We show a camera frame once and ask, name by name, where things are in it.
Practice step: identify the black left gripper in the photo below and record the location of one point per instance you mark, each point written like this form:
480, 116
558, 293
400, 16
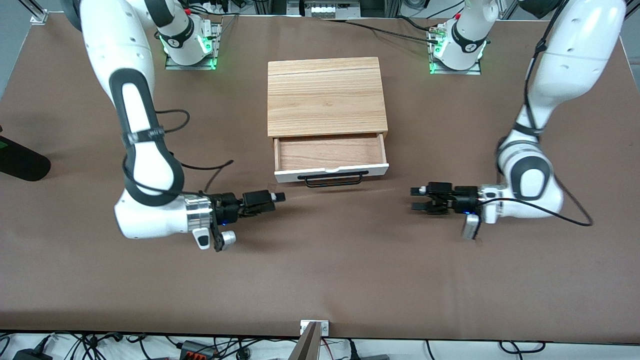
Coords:
464, 196

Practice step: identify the brown table mat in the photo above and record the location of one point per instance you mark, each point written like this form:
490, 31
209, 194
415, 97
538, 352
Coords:
320, 275

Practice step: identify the black and orange connector box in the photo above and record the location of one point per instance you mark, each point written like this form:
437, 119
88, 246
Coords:
197, 350

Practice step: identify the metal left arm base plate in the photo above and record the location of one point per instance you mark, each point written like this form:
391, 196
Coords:
475, 71

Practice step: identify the black power adapter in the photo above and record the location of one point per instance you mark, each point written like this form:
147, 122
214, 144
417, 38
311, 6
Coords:
30, 356

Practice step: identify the white power strip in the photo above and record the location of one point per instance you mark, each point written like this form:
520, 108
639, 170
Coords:
325, 9

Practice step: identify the aluminium camera post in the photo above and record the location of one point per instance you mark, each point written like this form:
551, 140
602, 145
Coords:
307, 347

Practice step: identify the aluminium frame profile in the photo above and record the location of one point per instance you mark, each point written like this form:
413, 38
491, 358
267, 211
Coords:
262, 6
396, 7

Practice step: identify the wooden drawer cabinet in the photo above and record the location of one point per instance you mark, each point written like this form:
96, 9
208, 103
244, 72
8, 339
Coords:
325, 95

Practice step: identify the silver mounting bracket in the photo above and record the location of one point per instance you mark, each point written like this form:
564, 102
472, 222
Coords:
325, 328

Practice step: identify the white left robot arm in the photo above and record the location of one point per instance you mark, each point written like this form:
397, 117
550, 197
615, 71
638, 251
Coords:
570, 60

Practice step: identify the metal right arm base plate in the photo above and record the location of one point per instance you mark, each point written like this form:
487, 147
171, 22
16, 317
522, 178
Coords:
172, 66

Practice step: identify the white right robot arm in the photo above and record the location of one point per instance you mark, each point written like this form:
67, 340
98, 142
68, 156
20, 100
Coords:
135, 100

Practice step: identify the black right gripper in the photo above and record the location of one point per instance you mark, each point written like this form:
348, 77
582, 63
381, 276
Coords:
228, 202

